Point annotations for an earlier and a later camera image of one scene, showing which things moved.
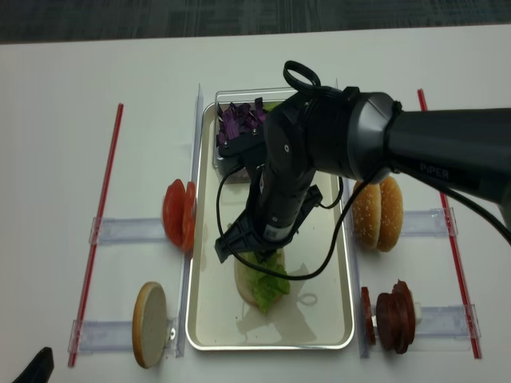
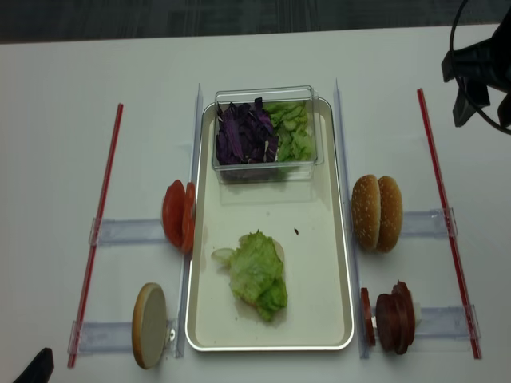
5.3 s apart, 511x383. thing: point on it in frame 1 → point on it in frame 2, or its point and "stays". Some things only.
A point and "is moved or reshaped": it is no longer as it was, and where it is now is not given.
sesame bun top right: x=391 y=215 stays
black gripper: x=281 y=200 → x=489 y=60
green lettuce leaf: x=267 y=286 is moved or reshaped
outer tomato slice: x=174 y=211 stays
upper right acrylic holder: x=429 y=223 stays
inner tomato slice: x=189 y=215 stays
